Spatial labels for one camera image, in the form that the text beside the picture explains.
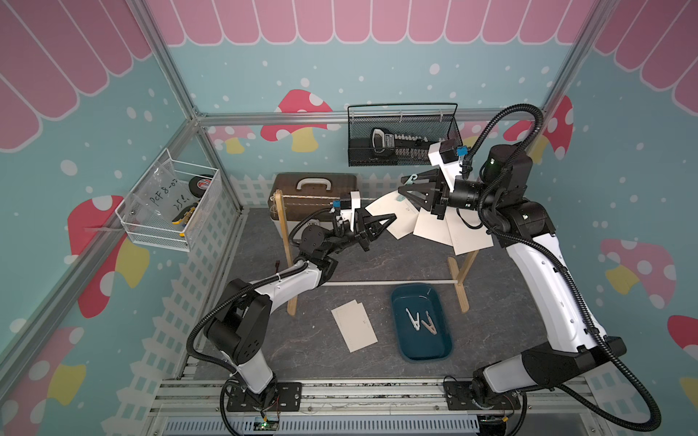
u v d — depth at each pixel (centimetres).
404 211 62
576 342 39
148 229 64
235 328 46
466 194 51
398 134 91
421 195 55
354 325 88
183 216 67
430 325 85
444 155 46
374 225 66
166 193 69
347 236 63
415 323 87
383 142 89
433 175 53
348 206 59
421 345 83
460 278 93
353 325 88
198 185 80
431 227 66
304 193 63
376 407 73
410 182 56
